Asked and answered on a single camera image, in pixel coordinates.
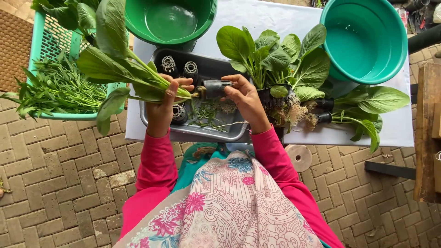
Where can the person's left hand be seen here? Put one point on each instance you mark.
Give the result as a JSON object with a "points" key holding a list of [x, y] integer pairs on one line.
{"points": [[159, 110]]}

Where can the person's right hand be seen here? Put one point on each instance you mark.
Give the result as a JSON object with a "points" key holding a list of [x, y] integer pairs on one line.
{"points": [[248, 103]]}

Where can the black net pot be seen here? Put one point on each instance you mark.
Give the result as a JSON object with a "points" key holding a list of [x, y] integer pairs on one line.
{"points": [[190, 71], [324, 117], [216, 89], [267, 100], [325, 104], [179, 114], [169, 66]]}

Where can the long-stemmed pak choy plant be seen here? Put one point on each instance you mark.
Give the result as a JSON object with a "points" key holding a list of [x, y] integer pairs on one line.
{"points": [[113, 65]]}

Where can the green leaf scraps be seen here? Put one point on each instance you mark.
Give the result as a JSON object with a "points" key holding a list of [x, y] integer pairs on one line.
{"points": [[206, 115]]}

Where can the grey metal tray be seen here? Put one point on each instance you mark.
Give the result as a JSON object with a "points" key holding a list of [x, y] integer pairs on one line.
{"points": [[206, 129]]}

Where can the bushy pak choy plant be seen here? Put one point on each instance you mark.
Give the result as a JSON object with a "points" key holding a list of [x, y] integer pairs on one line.
{"points": [[275, 58]]}

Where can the teal garment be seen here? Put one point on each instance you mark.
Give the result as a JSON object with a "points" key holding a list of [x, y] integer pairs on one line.
{"points": [[187, 168]]}

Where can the round wooden disc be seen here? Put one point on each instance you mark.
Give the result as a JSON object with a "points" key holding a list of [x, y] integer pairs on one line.
{"points": [[299, 157]]}

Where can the green plastic basin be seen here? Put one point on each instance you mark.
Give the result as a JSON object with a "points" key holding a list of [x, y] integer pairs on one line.
{"points": [[170, 20]]}

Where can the bunch of water spinach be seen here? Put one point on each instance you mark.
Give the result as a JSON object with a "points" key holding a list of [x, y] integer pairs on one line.
{"points": [[58, 89]]}

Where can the floral patterned scarf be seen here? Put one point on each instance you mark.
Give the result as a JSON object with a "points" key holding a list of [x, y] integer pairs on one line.
{"points": [[227, 206]]}

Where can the pak choy plant with roots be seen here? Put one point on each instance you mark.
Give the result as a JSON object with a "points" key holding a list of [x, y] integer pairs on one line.
{"points": [[375, 101]]}

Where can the teal plastic basin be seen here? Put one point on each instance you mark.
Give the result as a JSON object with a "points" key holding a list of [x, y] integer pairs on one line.
{"points": [[361, 44]]}

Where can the pak choy leaves in basket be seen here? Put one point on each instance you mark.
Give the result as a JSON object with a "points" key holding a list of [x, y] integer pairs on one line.
{"points": [[69, 13]]}

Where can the teal plastic basket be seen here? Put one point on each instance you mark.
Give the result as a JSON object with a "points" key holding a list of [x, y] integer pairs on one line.
{"points": [[44, 38]]}

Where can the white tablecloth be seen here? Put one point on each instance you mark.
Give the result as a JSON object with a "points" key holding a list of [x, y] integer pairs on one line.
{"points": [[396, 127]]}

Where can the black metal bar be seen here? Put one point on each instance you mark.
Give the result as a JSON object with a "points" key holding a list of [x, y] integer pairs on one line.
{"points": [[389, 170]]}

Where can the brown woven doormat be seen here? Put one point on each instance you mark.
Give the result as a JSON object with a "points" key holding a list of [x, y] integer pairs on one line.
{"points": [[13, 51]]}

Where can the wooden bench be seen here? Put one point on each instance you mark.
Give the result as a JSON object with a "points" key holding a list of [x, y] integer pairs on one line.
{"points": [[426, 137]]}

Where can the black pipe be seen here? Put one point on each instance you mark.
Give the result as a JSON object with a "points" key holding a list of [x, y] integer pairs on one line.
{"points": [[425, 42]]}

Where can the heap of tools and clutter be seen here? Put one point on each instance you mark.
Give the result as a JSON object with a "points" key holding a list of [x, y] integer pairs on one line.
{"points": [[420, 15]]}

